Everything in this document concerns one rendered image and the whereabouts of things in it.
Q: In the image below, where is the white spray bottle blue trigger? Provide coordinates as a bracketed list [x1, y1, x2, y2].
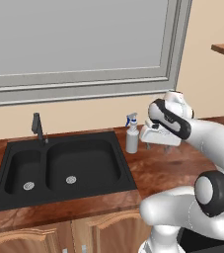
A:
[124, 112, 140, 155]

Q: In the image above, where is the wooden cupboard door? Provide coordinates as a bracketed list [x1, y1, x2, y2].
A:
[71, 210, 152, 253]
[0, 220, 74, 253]

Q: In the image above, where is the grey framed window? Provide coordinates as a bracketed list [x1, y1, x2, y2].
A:
[0, 0, 193, 109]

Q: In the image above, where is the black double sink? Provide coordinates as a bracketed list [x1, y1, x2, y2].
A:
[0, 130, 138, 213]

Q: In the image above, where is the black tap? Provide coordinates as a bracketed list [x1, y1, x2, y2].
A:
[31, 112, 49, 146]

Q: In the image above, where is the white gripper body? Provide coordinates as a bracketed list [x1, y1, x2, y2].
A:
[139, 125, 183, 148]

